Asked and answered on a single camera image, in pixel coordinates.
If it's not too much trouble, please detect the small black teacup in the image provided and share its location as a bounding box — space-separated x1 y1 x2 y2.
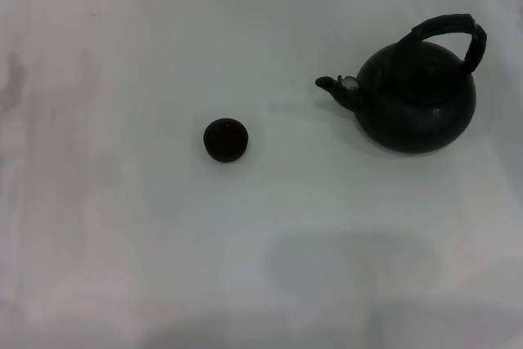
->
203 118 250 164

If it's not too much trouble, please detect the black round teapot with handle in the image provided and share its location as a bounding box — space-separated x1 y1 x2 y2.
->
314 13 489 155

